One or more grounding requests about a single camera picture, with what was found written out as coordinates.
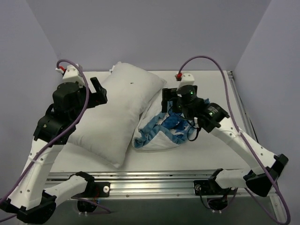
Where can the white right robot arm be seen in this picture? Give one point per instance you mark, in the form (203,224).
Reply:
(265,167)

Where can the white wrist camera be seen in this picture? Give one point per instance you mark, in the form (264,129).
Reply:
(70,74)
(184,79)

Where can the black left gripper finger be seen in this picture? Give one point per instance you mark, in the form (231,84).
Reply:
(98,98)
(96,84)

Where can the aluminium right side rail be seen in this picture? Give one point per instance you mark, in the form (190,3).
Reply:
(243,112)

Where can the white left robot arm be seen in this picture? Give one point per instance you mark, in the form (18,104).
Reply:
(29,200)

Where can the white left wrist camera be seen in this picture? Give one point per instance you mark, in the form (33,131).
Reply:
(70,74)

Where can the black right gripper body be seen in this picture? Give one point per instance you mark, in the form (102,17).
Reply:
(167,101)

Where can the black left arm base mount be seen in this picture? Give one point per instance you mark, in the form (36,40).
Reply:
(98,189)

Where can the aluminium front rail frame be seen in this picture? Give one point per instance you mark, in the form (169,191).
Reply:
(152,185)

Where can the blue houndstooth pillow with pillowcase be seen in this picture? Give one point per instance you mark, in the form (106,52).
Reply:
(158,130)

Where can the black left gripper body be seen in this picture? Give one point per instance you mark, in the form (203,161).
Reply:
(99,94)

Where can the white pillow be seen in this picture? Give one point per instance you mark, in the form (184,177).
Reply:
(106,130)

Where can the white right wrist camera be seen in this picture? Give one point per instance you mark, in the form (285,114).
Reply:
(184,79)

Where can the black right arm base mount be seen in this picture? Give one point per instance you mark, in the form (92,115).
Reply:
(202,187)

